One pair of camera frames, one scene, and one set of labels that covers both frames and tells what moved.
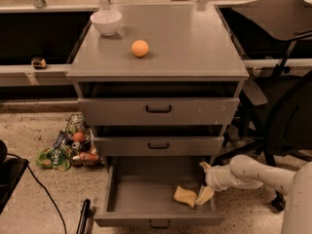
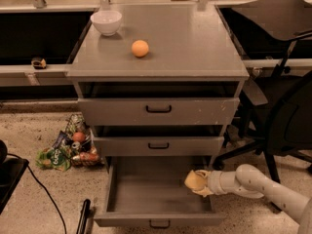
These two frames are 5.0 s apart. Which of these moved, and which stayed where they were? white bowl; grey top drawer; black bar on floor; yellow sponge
Moved: yellow sponge
Stayed: grey top drawer; white bowl; black bar on floor
